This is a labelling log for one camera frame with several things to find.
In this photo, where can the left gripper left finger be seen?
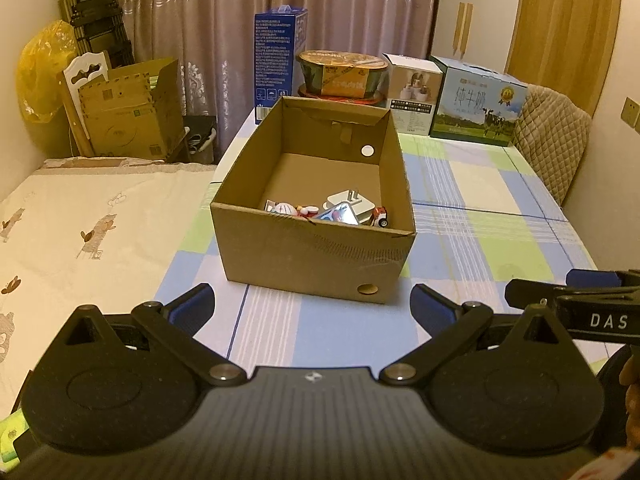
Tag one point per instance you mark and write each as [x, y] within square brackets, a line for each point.
[174, 325]

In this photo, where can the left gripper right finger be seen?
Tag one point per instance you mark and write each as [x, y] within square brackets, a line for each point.
[454, 329]

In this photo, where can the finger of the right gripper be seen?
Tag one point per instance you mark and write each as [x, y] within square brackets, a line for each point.
[578, 278]

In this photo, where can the white power adapter plug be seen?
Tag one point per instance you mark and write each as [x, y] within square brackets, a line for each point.
[361, 206]

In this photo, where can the person's right hand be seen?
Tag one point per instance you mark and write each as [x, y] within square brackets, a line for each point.
[629, 378]

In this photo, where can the cream cartoon bed sheet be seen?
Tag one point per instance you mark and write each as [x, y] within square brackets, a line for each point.
[75, 234]

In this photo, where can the checkered table cloth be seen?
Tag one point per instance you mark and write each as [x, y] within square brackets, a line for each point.
[482, 218]

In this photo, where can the quilted beige cushion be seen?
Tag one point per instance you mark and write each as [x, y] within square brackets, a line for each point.
[552, 134]

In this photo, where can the open brown cardboard box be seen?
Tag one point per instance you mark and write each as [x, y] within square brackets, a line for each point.
[303, 152]

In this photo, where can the small dark waste bin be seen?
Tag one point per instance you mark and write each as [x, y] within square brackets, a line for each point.
[200, 144]

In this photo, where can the light blue milk box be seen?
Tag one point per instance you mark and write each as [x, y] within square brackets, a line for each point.
[476, 104]

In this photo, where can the tan shipping cardboard box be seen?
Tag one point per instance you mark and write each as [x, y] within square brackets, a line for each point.
[137, 112]

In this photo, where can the white product box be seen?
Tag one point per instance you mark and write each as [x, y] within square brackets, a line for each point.
[412, 92]

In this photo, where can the red instant noodle bowl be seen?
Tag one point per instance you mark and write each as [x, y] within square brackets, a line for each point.
[376, 100]

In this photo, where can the white carved wooden board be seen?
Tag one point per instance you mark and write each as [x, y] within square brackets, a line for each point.
[79, 75]

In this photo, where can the yellow plastic bag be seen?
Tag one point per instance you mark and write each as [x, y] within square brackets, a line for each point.
[46, 55]

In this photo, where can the black folding hand cart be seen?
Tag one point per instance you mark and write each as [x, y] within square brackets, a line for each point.
[98, 27]

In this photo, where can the dark blue milk carton box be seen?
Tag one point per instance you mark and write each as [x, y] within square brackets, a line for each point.
[280, 34]

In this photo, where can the pink sheer curtain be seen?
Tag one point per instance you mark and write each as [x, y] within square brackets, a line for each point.
[237, 58]

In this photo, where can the wall power sockets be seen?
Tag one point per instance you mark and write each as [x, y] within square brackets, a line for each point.
[630, 114]

